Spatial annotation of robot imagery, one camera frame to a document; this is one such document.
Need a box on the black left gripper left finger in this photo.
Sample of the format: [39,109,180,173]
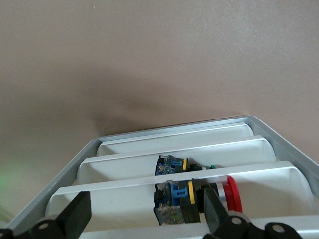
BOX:
[17,191,92,239]

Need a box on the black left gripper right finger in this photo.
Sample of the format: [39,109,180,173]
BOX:
[203,188,250,239]

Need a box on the grey compartment drawer tray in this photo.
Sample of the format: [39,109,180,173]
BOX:
[0,115,319,239]

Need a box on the red mushroom push button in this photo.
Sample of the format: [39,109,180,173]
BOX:
[153,175,243,226]

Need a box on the green mushroom push button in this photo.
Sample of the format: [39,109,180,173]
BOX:
[154,154,217,176]

